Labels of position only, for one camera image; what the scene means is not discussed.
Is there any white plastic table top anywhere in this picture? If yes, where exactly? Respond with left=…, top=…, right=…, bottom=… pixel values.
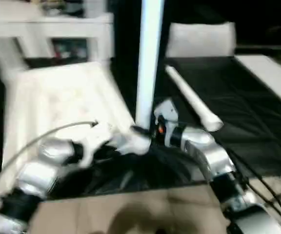
left=0, top=61, right=152, bottom=208

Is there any white plastic table leg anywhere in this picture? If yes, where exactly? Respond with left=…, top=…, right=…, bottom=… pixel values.
left=0, top=38, right=26, bottom=81
left=84, top=0, right=113, bottom=65
left=135, top=0, right=166, bottom=131
left=165, top=65, right=224, bottom=133

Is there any black work mat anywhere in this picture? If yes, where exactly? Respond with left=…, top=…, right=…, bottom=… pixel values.
left=0, top=55, right=281, bottom=200

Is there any white plastic bag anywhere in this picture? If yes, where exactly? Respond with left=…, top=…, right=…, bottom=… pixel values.
left=167, top=22, right=237, bottom=58

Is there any white flat board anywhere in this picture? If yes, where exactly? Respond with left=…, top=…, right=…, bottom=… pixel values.
left=235, top=54, right=281, bottom=114

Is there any white cabinet with glass doors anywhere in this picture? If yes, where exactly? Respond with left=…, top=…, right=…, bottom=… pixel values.
left=0, top=0, right=114, bottom=61

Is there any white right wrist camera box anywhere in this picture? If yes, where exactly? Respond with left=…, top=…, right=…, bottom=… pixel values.
left=153, top=99, right=179, bottom=128

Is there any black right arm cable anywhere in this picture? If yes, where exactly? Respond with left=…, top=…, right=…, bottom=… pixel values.
left=228, top=151, right=281, bottom=220

